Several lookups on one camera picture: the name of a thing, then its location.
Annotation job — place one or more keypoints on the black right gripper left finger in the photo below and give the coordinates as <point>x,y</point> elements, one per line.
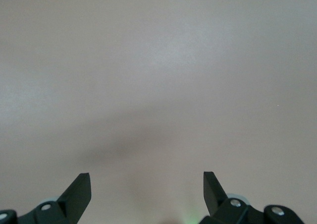
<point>71,204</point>

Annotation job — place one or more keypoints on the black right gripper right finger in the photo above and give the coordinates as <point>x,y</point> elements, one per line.
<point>218,204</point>

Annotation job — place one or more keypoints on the brown table cover sheet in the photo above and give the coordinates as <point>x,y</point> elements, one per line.
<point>158,60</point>

